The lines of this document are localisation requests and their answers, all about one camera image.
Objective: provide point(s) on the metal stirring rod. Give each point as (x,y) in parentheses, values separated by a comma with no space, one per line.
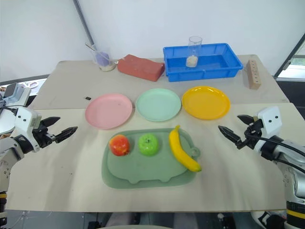
(100,55)

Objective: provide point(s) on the clear beaker with purple scoop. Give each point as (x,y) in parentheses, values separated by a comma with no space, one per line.
(104,60)

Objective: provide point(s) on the wooden block with holes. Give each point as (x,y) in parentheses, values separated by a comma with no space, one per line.
(253,75)

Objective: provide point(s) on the green plastic tray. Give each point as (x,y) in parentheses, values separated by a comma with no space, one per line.
(143,167)

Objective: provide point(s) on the red apple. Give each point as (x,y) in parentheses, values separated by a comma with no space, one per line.
(119,145)

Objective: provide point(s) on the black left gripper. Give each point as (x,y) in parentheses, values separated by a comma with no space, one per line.
(42,135)

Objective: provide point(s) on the blue plastic bin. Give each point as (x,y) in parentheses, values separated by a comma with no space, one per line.
(202,63)

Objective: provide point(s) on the green apple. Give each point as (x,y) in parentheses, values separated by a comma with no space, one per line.
(148,144)

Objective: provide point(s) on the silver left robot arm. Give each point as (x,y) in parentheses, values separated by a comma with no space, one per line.
(10,152)

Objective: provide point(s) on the grey white device box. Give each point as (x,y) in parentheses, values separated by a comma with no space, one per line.
(16,94)

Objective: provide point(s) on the red brick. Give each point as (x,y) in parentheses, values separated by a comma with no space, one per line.
(141,67)

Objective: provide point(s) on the mint green plastic plate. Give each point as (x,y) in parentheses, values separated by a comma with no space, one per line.
(158,104)

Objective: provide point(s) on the yellow banana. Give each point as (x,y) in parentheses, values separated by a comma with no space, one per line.
(180,149)

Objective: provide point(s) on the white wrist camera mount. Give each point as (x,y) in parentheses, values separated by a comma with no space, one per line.
(270,122)
(26,124)

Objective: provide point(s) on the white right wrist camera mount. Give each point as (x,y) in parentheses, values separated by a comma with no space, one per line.
(270,122)

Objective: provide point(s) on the yellow plastic plate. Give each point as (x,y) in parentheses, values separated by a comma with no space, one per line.
(206,102)

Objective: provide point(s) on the grey metal pole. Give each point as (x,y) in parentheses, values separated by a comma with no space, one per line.
(84,22)

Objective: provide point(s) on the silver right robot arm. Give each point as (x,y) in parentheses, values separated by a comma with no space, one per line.
(287,164)

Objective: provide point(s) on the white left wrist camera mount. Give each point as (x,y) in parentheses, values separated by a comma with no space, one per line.
(26,124)

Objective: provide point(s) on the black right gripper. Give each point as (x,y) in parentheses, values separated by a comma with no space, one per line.
(251,136)

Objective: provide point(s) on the pink plastic plate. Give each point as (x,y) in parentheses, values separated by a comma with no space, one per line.
(108,111)

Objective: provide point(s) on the tall clear glass with grains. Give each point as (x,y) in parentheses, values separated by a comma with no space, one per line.
(193,53)

